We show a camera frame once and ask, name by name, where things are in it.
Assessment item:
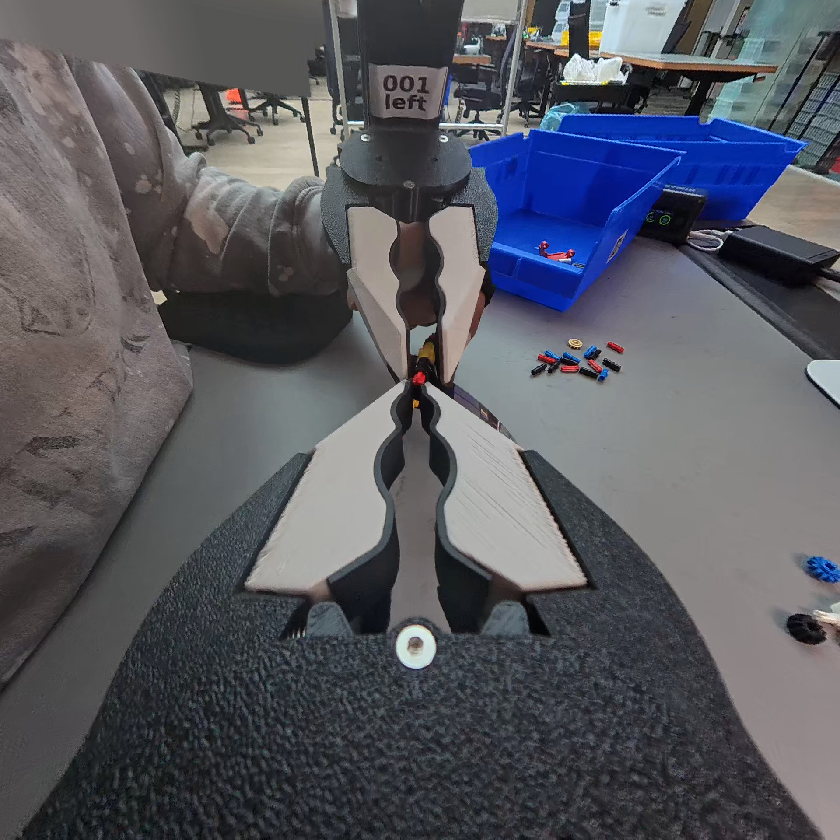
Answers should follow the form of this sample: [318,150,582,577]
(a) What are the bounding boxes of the black device with green lights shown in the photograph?
[640,185,710,248]

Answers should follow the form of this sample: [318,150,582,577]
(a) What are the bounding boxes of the black office chair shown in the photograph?
[252,91,307,127]
[192,84,265,147]
[453,62,510,143]

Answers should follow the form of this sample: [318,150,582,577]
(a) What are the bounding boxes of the blue plastic parts bin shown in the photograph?
[556,113,809,222]
[469,129,688,313]

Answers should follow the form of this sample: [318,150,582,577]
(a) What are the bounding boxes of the crumpled white plastic bags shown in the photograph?
[562,52,626,86]

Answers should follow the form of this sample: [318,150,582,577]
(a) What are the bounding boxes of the black curved toy roof assembly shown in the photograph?
[408,333,521,448]

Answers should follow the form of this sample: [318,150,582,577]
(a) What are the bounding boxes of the stack of clear plastic boxes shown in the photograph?
[553,0,602,46]

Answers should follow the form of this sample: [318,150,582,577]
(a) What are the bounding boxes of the person's left hand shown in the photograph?
[399,289,441,329]

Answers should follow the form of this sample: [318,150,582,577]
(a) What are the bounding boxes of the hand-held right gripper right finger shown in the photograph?
[420,382,588,635]

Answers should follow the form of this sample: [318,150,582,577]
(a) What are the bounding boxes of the teal plastic bag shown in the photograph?
[540,101,596,133]

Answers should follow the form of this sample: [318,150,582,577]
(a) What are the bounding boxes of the pile of small connector pins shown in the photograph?
[530,340,626,383]

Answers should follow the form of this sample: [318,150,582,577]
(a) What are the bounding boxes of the black power adapter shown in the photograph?
[722,224,840,287]

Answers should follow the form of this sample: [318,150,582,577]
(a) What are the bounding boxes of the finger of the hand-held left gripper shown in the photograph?
[428,203,488,388]
[345,206,412,385]

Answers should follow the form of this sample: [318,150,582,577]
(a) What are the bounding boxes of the grey desk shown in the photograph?
[0,164,840,840]

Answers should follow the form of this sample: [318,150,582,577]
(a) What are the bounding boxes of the white storage box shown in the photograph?
[598,0,688,56]

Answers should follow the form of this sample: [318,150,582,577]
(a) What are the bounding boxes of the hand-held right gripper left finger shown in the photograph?
[245,381,410,635]

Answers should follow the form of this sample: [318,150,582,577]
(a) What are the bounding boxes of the white metal book stand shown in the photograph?
[805,359,840,409]

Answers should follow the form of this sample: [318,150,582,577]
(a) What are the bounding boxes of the person's grey patterned sweatshirt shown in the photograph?
[0,39,198,685]

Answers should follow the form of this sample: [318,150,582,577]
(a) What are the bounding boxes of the background wooden office desk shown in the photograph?
[453,36,781,129]

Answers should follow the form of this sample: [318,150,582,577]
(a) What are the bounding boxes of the small black toy gear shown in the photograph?
[785,612,830,647]

